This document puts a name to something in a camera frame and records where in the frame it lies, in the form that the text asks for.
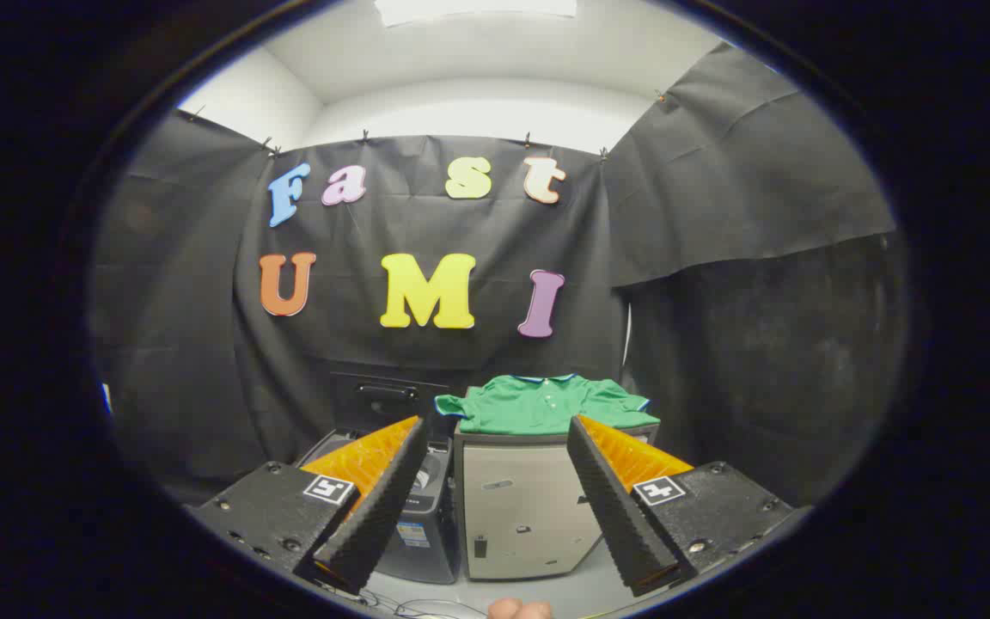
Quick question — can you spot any ceiling light panel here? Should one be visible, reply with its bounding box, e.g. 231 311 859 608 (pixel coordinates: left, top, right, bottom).
375 0 578 27

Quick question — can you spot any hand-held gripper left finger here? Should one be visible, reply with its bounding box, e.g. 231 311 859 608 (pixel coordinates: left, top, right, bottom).
188 416 429 596

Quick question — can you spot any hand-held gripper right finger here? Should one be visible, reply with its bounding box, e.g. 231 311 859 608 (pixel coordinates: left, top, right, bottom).
567 415 792 598

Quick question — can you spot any black backdrop cloth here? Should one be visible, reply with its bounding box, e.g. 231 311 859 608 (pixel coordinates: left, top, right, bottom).
87 43 904 508

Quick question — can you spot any grey cabinet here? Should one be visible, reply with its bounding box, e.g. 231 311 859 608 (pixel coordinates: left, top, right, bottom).
452 421 659 581

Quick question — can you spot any green polo shirt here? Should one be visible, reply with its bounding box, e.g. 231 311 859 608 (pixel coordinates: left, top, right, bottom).
433 373 661 436

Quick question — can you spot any dark grey washing machine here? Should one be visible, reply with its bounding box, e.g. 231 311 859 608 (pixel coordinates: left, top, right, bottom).
297 427 461 585

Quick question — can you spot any thin cable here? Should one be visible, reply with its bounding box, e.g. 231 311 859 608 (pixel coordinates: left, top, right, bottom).
323 585 489 619

